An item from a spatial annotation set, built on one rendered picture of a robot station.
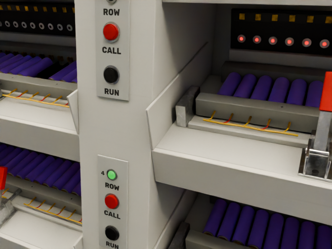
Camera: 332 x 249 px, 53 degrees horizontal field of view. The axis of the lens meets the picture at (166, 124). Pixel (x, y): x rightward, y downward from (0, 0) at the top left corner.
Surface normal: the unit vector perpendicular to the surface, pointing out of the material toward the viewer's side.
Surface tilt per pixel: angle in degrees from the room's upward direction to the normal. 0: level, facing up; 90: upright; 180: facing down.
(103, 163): 90
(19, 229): 18
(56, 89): 108
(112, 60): 90
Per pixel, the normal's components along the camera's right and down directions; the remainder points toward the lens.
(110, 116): -0.41, 0.25
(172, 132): -0.08, -0.83
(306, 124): -0.41, 0.54
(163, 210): 0.91, 0.16
